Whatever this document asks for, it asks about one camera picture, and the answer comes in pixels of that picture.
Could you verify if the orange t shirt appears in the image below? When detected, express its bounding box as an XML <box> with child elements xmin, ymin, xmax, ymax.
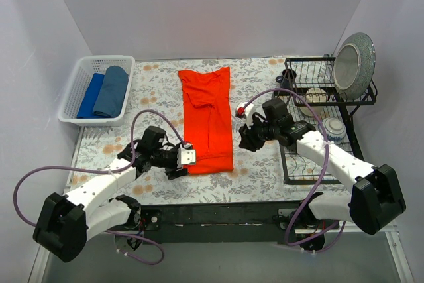
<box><xmin>178</xmin><ymin>67</ymin><xmax>233</xmax><ymax>175</ymax></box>

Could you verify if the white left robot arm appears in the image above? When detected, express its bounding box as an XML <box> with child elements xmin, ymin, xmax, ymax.
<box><xmin>32</xmin><ymin>126</ymin><xmax>196</xmax><ymax>262</ymax></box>

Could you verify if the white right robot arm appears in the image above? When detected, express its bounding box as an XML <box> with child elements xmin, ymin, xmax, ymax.
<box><xmin>236</xmin><ymin>99</ymin><xmax>406</xmax><ymax>235</ymax></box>

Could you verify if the floral patterned table cloth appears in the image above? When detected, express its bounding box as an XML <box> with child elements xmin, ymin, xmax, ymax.
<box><xmin>66</xmin><ymin>56</ymin><xmax>372</xmax><ymax>205</ymax></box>

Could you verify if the black cup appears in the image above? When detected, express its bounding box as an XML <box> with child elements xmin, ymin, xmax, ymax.
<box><xmin>276</xmin><ymin>69</ymin><xmax>297</xmax><ymax>89</ymax></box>

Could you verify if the grey blue rolled shirt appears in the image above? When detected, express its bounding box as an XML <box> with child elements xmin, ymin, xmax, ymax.
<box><xmin>93</xmin><ymin>66</ymin><xmax>129</xmax><ymax>118</ymax></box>

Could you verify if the white blue patterned bowl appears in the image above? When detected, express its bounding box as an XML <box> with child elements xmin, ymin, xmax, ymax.
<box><xmin>317</xmin><ymin>117</ymin><xmax>346</xmax><ymax>144</ymax></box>

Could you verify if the royal blue rolled shirt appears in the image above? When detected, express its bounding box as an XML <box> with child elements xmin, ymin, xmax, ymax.
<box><xmin>77</xmin><ymin>73</ymin><xmax>105</xmax><ymax>119</ymax></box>

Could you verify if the white plastic basket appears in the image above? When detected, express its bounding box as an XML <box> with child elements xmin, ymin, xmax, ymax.
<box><xmin>58</xmin><ymin>55</ymin><xmax>135</xmax><ymax>127</ymax></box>

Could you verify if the grey patterned plate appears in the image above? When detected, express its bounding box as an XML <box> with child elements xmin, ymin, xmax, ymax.
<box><xmin>332</xmin><ymin>32</ymin><xmax>376</xmax><ymax>101</ymax></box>

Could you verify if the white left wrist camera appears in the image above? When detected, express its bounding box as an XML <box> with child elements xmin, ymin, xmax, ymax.
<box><xmin>177</xmin><ymin>143</ymin><xmax>196</xmax><ymax>168</ymax></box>

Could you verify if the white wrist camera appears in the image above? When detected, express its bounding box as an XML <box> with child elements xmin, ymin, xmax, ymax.
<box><xmin>235</xmin><ymin>102</ymin><xmax>256</xmax><ymax>129</ymax></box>
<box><xmin>177</xmin><ymin>143</ymin><xmax>196</xmax><ymax>168</ymax></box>

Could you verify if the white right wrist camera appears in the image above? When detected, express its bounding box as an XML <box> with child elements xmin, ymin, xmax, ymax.
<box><xmin>235</xmin><ymin>102</ymin><xmax>256</xmax><ymax>129</ymax></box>

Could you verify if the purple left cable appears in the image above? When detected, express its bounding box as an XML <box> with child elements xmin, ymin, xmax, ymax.
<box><xmin>13</xmin><ymin>109</ymin><xmax>195</xmax><ymax>266</ymax></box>

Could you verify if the black wire dish rack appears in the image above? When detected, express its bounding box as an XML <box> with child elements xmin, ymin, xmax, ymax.
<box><xmin>271</xmin><ymin>53</ymin><xmax>378</xmax><ymax>186</ymax></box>

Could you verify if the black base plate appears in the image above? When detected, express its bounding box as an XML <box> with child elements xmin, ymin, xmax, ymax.
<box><xmin>102</xmin><ymin>201</ymin><xmax>341</xmax><ymax>244</ymax></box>

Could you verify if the aluminium frame rail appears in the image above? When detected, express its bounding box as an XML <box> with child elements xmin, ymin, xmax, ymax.
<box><xmin>29</xmin><ymin>225</ymin><xmax>413</xmax><ymax>282</ymax></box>

